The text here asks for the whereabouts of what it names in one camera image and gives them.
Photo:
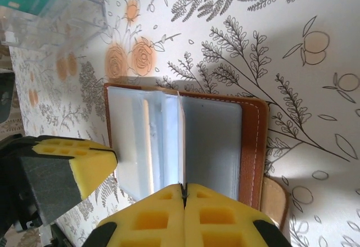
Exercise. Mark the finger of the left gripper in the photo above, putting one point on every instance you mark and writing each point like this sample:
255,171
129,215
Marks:
84,162

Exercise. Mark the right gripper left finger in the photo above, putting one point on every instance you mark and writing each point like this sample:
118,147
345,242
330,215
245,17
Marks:
152,221

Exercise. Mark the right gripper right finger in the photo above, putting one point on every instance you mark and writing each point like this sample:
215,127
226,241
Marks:
219,221

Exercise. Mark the brown leather card holder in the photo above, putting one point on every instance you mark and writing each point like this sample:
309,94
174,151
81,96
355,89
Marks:
250,145

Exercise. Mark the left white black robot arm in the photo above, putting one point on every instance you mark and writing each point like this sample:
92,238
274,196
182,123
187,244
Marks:
5,98

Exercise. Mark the clear acrylic card organizer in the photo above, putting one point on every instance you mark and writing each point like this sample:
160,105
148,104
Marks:
70,19

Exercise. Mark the floral table cover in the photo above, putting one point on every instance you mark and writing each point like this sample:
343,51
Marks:
253,33

